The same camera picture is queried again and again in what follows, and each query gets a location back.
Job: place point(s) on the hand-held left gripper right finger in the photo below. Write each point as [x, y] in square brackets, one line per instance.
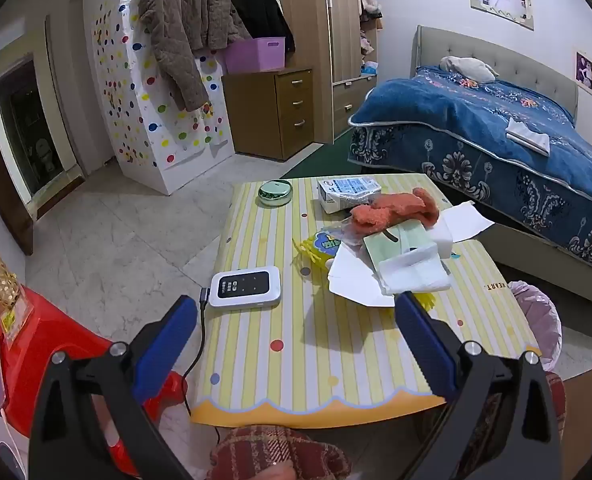
[426, 345]

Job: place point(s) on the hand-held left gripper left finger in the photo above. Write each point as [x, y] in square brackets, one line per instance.
[166, 345]

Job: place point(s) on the white tissue stack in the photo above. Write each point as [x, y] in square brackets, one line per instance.
[416, 272]

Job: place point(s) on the trash bin with pink bag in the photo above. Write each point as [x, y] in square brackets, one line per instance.
[541, 310]

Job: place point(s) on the yellow mesh bag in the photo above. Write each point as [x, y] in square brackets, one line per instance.
[311, 255]

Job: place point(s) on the white device with black screen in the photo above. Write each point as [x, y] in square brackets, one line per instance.
[246, 286]

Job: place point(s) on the striped yellow small table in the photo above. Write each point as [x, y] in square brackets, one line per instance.
[326, 350]

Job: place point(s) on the green tissue pack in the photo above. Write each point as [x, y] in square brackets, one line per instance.
[396, 240]

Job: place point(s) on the red plastic stool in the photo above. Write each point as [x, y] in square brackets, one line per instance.
[31, 355]

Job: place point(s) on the orange fluffy sock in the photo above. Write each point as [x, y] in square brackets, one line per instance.
[391, 212]

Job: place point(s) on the brown cardboard sheet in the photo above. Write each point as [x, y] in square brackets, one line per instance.
[586, 400]

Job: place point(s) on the blue white tissue packet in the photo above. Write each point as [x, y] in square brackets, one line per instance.
[348, 192]

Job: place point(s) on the round green tin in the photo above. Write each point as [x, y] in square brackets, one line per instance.
[275, 193]

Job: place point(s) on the green floor mat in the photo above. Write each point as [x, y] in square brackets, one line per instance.
[326, 160]

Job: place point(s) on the brown wooden door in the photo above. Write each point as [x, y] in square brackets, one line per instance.
[1, 200]

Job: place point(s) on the blue patterned blanket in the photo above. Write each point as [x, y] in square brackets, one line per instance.
[476, 125]

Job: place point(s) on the folded white cloth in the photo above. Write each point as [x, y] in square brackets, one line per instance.
[526, 135]

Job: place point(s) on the white dotted cabinet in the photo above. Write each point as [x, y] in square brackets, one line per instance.
[141, 110]

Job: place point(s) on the brown chest of drawers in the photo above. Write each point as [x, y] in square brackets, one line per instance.
[276, 110]

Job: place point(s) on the dark framed doorway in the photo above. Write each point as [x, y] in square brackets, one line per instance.
[26, 125]

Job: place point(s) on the grey upholstered bed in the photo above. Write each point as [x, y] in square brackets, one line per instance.
[526, 70]

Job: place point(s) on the pink plastic basket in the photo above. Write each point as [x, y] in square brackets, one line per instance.
[256, 55]

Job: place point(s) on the brown quilted jacket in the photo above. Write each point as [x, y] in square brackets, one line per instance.
[181, 20]

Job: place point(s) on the wooden wardrobe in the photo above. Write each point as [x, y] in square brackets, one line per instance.
[346, 20]

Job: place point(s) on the black jacket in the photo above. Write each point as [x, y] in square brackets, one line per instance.
[261, 5]

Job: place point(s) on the small wall photo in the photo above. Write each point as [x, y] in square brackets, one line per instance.
[584, 72]

